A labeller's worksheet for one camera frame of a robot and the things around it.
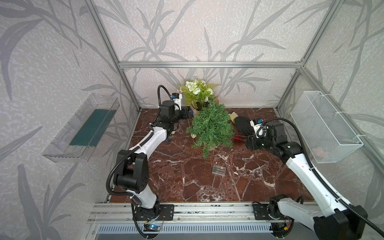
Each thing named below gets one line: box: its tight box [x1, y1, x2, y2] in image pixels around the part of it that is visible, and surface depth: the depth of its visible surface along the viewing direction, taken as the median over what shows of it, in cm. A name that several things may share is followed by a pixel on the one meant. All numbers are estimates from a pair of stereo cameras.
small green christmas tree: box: [186, 101, 235, 159], surface depth 79 cm
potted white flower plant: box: [177, 79, 220, 115], surface depth 93 cm
